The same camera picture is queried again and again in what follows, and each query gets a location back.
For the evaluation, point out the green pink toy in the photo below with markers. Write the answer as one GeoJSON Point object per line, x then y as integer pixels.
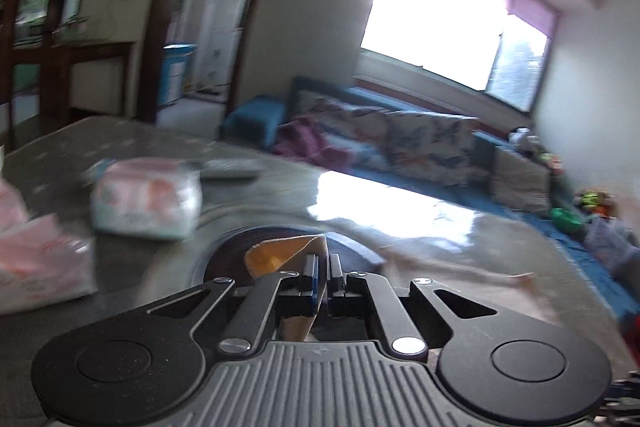
{"type": "Point", "coordinates": [550, 161]}

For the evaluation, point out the grey remote control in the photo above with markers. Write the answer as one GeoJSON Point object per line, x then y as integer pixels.
{"type": "Point", "coordinates": [230, 169]}

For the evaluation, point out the grey quilted star table cover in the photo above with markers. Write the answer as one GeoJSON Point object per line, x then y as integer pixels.
{"type": "Point", "coordinates": [150, 267]}

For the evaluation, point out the blue white cabinet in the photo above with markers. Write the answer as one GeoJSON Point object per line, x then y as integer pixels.
{"type": "Point", "coordinates": [175, 74]}

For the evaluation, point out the brown green plush toys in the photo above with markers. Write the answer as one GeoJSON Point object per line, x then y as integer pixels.
{"type": "Point", "coordinates": [595, 202]}

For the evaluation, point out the blue patterned sofa sheet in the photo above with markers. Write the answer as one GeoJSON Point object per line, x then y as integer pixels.
{"type": "Point", "coordinates": [575, 252]}

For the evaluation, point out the clear plastic storage box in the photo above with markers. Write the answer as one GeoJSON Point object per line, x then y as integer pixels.
{"type": "Point", "coordinates": [612, 244]}

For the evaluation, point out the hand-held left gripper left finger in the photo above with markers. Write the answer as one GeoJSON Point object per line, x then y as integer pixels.
{"type": "Point", "coordinates": [311, 279]}

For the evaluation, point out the grey cushion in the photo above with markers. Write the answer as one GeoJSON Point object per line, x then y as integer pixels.
{"type": "Point", "coordinates": [520, 182]}

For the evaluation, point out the green bowl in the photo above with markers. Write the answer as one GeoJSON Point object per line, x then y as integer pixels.
{"type": "Point", "coordinates": [566, 218]}

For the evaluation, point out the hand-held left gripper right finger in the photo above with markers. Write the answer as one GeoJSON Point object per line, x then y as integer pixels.
{"type": "Point", "coordinates": [336, 279]}

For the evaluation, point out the white pink tissue pack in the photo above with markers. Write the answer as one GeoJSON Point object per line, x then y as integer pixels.
{"type": "Point", "coordinates": [145, 199]}

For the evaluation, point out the pink cloth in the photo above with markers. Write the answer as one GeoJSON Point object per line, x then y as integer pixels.
{"type": "Point", "coordinates": [305, 139]}

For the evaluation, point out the brown wooden glass cabinet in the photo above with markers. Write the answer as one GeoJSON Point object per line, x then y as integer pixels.
{"type": "Point", "coordinates": [55, 57]}

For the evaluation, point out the white grey plush toy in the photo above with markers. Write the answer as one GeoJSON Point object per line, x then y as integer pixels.
{"type": "Point", "coordinates": [522, 137]}

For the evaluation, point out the brown wooden door frame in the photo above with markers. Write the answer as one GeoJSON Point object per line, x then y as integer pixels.
{"type": "Point", "coordinates": [155, 7]}

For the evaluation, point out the dark round table disc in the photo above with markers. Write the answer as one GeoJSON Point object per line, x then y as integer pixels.
{"type": "Point", "coordinates": [225, 257]}

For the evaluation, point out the butterfly print cushion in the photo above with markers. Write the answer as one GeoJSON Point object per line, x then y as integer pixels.
{"type": "Point", "coordinates": [435, 152]}
{"type": "Point", "coordinates": [340, 127]}

